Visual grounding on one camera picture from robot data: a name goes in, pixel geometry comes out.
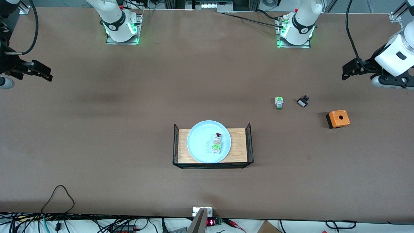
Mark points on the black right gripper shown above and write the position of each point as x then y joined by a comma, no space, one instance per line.
9,66

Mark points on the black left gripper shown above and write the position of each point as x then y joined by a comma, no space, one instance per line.
367,65

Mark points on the green white switch part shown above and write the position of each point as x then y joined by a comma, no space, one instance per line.
217,142

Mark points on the light blue round plate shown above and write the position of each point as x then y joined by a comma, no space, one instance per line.
200,145

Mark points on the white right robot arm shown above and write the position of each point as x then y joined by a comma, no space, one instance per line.
116,26

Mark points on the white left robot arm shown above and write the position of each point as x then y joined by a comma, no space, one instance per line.
302,29

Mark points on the orange box with hole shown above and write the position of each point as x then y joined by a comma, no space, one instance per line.
339,118

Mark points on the wooden tray black mesh sides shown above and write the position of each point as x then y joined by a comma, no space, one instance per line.
239,145

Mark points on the brown cardboard piece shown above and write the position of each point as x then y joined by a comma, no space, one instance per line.
268,228

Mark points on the red digit display module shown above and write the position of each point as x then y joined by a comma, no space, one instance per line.
212,222

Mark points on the grey metal bar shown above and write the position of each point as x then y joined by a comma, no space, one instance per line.
198,225

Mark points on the small black switch part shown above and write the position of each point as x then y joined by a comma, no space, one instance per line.
302,102

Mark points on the aluminium profile rail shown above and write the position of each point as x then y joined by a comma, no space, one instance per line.
25,10
397,15

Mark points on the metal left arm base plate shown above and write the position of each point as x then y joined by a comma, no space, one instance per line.
281,44

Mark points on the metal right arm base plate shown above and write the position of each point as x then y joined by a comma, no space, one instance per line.
111,42

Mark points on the green push button switch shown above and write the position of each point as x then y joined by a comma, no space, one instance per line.
279,102

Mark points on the metal frame with light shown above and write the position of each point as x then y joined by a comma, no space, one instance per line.
210,5

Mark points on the silver mounting bracket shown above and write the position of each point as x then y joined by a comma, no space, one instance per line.
197,211

